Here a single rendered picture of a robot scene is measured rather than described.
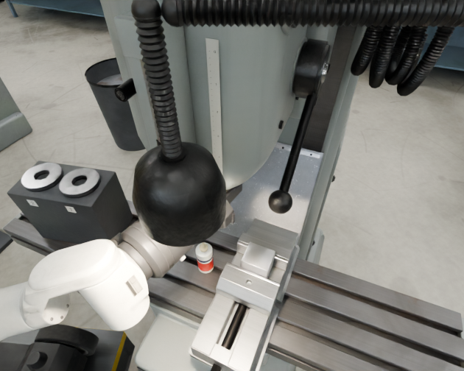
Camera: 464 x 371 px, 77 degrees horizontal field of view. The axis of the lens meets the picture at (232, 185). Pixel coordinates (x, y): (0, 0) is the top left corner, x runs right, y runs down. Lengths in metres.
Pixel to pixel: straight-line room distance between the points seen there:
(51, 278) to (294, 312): 0.52
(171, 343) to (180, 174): 0.69
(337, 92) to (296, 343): 0.58
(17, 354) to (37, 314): 0.82
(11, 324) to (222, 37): 0.42
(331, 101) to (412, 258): 1.55
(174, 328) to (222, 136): 0.63
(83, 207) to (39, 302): 0.34
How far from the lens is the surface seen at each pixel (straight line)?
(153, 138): 0.32
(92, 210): 0.75
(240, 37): 0.28
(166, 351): 0.85
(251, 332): 0.66
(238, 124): 0.31
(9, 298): 0.49
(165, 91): 0.18
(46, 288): 0.43
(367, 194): 2.41
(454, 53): 4.53
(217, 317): 0.67
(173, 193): 0.20
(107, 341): 1.36
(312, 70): 0.38
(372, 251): 2.09
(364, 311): 0.81
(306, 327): 0.75
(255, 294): 0.64
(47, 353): 1.19
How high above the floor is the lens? 1.62
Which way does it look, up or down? 46 degrees down
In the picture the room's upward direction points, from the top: straight up
